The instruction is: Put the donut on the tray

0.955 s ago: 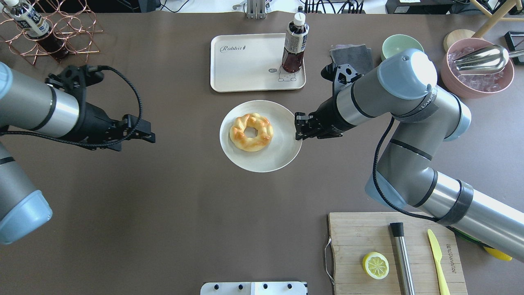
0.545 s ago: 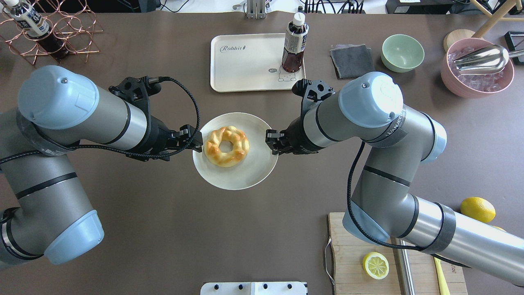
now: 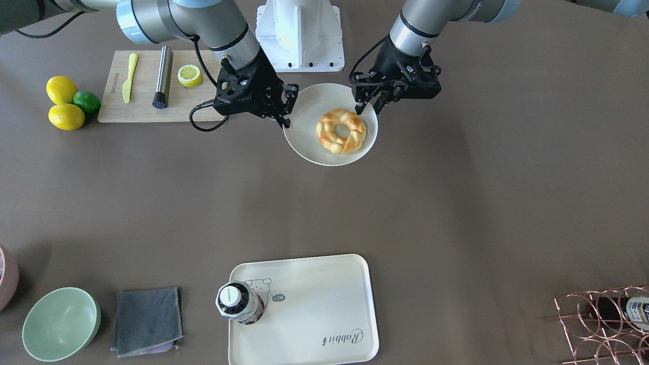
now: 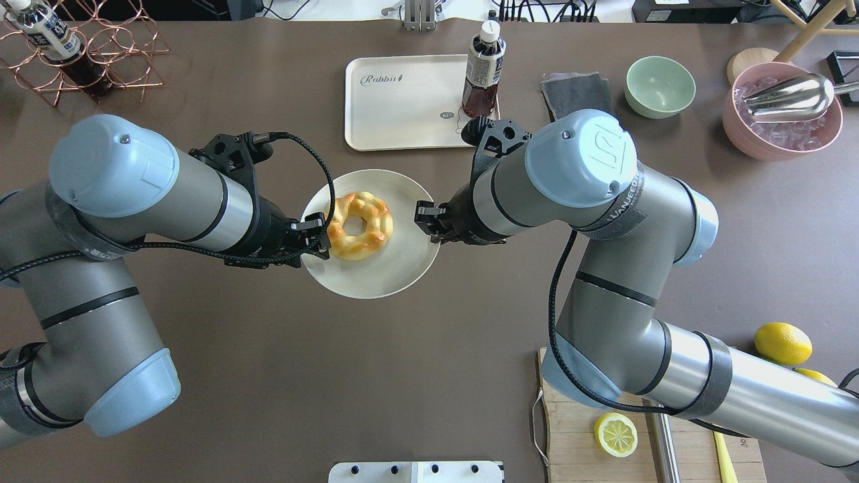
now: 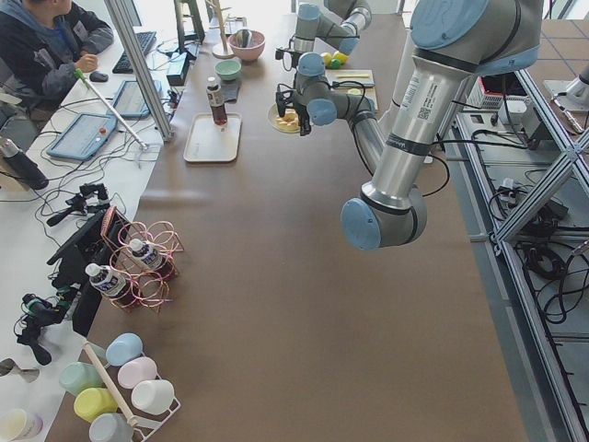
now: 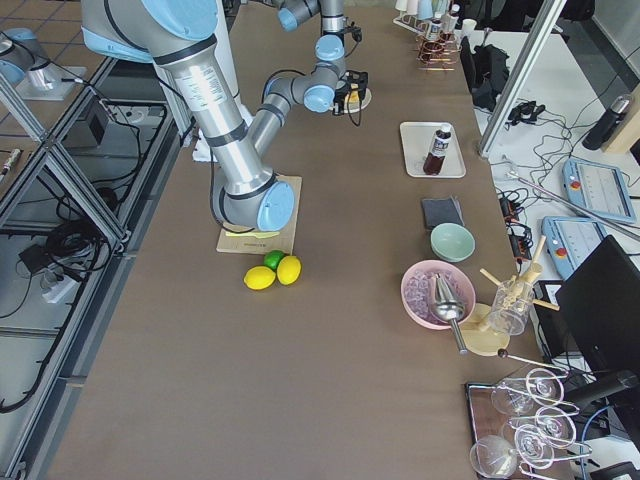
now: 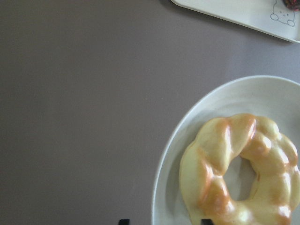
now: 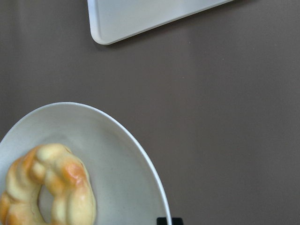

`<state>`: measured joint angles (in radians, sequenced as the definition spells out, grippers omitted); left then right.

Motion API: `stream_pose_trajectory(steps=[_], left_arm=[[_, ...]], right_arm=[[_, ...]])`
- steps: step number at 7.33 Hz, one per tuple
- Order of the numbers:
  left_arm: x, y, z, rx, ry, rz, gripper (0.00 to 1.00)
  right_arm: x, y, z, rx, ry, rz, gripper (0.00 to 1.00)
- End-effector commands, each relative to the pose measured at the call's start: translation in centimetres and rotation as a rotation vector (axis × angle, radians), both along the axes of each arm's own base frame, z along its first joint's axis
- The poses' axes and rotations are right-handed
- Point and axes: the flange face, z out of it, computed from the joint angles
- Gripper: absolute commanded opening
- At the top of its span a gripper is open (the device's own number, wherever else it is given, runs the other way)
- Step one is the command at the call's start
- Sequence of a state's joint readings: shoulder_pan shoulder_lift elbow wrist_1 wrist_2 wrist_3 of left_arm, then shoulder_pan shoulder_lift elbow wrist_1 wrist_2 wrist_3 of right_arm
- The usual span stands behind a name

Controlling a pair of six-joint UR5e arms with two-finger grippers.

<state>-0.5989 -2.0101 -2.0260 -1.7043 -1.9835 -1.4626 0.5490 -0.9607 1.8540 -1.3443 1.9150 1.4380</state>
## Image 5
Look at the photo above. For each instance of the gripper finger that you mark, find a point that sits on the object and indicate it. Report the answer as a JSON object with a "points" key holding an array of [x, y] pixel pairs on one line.
{"points": [[281, 101], [304, 123]]}

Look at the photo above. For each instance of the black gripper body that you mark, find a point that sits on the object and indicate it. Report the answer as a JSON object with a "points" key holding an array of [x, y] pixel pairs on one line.
{"points": [[304, 56], [303, 113]]}

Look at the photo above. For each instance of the white round plate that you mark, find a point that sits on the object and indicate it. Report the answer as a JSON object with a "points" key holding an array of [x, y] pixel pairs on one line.
{"points": [[272, 113]]}

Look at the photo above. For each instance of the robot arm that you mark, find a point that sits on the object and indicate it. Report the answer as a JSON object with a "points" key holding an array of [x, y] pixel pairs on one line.
{"points": [[312, 23], [449, 43]]}

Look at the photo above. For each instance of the cream rabbit tray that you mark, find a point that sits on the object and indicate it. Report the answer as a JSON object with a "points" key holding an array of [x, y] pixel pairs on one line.
{"points": [[208, 142]]}

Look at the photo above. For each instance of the yellow lemon upper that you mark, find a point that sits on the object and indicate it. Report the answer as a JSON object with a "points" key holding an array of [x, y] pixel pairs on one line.
{"points": [[327, 57]]}

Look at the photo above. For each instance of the yellow lemon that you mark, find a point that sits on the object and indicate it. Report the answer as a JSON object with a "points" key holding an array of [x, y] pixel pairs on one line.
{"points": [[341, 57], [327, 57]]}

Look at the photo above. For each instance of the pink ice bowl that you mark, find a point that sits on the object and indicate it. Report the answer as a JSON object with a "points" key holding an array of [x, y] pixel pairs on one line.
{"points": [[251, 53]]}

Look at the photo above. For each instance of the yellow lemon lower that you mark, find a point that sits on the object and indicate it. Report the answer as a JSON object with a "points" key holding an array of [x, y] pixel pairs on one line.
{"points": [[341, 57]]}

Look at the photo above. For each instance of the grey folded cloth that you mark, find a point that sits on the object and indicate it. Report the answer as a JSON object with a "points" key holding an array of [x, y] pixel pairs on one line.
{"points": [[230, 91]]}

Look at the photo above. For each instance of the steel ice scoop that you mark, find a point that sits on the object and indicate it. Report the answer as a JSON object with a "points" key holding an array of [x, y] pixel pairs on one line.
{"points": [[244, 38]]}

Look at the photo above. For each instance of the wooden cutting board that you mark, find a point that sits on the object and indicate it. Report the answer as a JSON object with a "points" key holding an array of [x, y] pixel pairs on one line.
{"points": [[368, 92]]}

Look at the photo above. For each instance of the mint green bowl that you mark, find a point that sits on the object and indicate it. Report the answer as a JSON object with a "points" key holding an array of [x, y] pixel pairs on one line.
{"points": [[228, 70]]}

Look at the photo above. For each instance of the yellow plastic knife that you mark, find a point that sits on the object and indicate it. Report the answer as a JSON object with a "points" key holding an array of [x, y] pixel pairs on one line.
{"points": [[342, 77]]}

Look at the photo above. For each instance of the dark tea bottle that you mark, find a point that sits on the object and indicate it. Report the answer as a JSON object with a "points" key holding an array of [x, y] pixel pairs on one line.
{"points": [[216, 101]]}

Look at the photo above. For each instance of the blue teach pendant far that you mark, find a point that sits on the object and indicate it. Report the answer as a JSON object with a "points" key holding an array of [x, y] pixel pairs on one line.
{"points": [[129, 101]]}

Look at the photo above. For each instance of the blue teach pendant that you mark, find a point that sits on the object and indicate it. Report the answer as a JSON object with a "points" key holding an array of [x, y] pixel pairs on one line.
{"points": [[129, 101], [83, 137]]}

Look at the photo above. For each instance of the blue teach pendant near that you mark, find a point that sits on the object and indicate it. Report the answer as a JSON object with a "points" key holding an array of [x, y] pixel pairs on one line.
{"points": [[83, 137]]}

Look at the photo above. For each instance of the seated person in jacket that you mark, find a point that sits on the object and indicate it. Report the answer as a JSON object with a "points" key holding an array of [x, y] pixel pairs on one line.
{"points": [[43, 43]]}

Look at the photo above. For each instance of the black thermos flask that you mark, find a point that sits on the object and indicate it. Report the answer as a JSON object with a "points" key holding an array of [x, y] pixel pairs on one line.
{"points": [[27, 171]]}

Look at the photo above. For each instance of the blue plastic cup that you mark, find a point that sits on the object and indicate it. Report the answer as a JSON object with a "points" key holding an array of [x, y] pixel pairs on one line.
{"points": [[124, 348]]}

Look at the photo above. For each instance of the pink plastic cup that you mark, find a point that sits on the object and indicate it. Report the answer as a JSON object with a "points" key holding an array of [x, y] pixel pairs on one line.
{"points": [[135, 371]]}

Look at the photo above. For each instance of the white plastic cup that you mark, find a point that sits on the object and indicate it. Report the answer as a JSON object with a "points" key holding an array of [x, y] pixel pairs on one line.
{"points": [[153, 396]]}

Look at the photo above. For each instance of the green plastic cup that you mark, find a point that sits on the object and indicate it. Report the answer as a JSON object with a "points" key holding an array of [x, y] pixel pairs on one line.
{"points": [[79, 376]]}

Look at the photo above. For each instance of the yellow plastic cup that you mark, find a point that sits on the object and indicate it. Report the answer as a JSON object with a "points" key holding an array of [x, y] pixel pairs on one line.
{"points": [[93, 402]]}

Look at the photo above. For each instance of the grey plastic cup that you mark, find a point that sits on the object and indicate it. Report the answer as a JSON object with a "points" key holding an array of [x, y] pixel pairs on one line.
{"points": [[110, 427]]}

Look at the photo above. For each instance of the cream plastic cup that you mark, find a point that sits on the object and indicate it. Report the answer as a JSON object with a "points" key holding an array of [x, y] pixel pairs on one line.
{"points": [[19, 424]]}

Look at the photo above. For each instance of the bottle in wire rack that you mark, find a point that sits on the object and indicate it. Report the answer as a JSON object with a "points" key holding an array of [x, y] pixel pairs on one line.
{"points": [[152, 258]]}

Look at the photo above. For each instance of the copper wire bottle rack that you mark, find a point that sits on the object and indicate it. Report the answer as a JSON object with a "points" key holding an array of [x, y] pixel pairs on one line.
{"points": [[153, 291]]}

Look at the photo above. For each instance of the white wire cup rack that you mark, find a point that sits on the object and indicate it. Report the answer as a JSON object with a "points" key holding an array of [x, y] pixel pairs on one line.
{"points": [[144, 424]]}

